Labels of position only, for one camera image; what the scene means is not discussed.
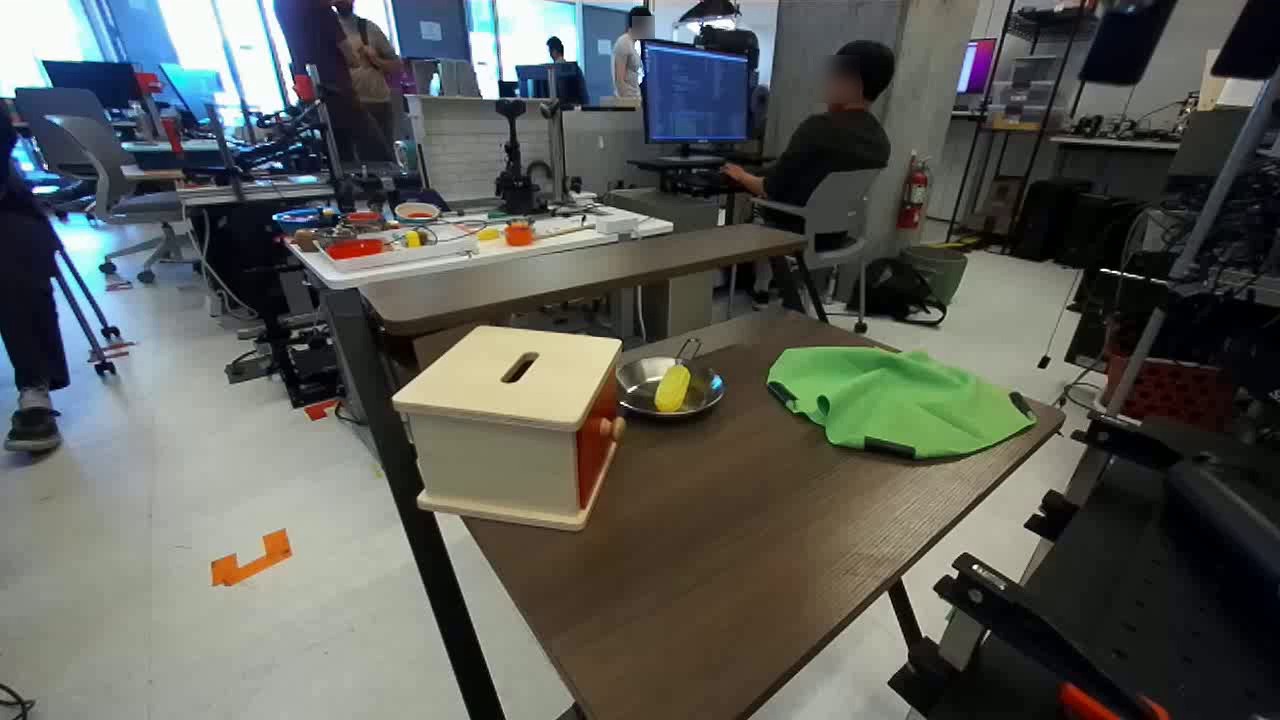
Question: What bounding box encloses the computer monitor with blue screen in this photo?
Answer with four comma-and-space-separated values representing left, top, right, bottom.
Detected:
638, 36, 758, 153

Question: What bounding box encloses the round metal bowl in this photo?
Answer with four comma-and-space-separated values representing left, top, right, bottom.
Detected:
611, 346, 732, 424

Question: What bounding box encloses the black camera stand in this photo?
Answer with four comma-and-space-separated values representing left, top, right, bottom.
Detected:
491, 76, 558, 214

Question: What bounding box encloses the white table with clutter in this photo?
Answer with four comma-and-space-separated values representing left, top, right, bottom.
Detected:
278, 199, 674, 296

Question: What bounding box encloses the black tripod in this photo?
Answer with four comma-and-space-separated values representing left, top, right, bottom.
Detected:
35, 210, 135, 383

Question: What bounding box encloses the yellow lemon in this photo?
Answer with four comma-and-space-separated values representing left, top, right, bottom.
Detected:
650, 360, 695, 416

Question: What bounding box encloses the cream wooden box with slot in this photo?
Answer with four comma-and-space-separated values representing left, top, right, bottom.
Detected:
387, 318, 628, 537

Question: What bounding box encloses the red mesh crate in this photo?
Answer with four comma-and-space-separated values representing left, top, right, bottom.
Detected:
1102, 356, 1257, 430

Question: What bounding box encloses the grey metal pole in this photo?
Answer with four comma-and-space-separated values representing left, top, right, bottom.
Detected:
1102, 63, 1280, 416

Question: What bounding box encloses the dark wooden side table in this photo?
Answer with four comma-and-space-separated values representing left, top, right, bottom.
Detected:
318, 219, 810, 444

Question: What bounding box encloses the standing person in brown jacket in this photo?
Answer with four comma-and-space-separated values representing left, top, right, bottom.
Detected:
323, 0, 412, 170

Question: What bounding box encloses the grey swivel chair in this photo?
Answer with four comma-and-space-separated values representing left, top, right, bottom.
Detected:
11, 84, 205, 291

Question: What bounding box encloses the standing person in dark trousers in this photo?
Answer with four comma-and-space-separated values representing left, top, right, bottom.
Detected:
0, 105, 72, 456

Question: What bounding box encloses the seated person in black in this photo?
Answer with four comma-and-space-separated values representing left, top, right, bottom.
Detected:
715, 36, 901, 258

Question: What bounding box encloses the red fire extinguisher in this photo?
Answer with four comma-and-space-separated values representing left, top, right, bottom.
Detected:
891, 148, 936, 236

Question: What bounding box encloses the green microfiber cloth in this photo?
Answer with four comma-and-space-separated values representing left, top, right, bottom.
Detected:
764, 338, 1039, 463

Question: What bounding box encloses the black metal table leg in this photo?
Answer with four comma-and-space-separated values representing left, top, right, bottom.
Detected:
392, 499, 508, 720
883, 574, 941, 672

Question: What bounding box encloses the grey office chair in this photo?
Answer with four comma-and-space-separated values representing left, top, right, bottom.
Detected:
742, 162, 891, 330

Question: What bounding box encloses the dark bag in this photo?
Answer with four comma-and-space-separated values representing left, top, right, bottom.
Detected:
864, 246, 954, 326

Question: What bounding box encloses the distant person in white shirt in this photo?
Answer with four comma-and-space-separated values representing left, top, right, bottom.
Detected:
607, 5, 656, 107

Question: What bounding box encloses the orange plastic tray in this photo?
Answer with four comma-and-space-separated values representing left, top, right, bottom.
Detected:
323, 233, 392, 263

